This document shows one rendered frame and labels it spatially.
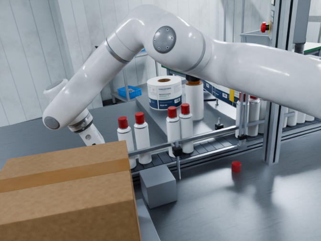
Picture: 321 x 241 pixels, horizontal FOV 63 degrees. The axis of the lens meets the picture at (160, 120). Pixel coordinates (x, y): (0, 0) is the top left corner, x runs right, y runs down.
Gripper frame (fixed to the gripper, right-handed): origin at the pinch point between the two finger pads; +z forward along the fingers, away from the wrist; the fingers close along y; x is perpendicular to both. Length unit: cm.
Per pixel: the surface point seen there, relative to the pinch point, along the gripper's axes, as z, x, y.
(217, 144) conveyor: 21.7, -40.8, -0.9
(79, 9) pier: -40, -31, 290
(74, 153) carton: -19.3, 1.7, -24.3
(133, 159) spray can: 5.4, -8.2, -2.4
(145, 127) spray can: -3.1, -18.0, -1.8
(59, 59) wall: 3, 25, 307
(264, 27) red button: -14, -74, -2
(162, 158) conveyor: 13.3, -17.9, -0.5
